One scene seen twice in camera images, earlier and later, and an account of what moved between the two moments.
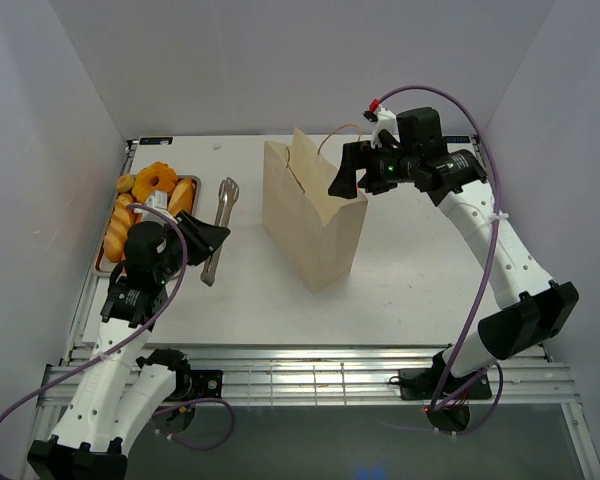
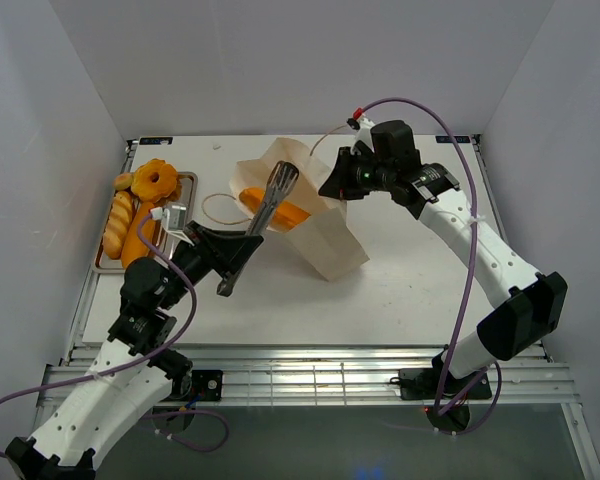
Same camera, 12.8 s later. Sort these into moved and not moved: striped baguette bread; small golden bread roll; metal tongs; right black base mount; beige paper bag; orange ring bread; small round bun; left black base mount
Moved: metal tongs; small golden bread roll; beige paper bag
Not moved: left black base mount; orange ring bread; striped baguette bread; right black base mount; small round bun
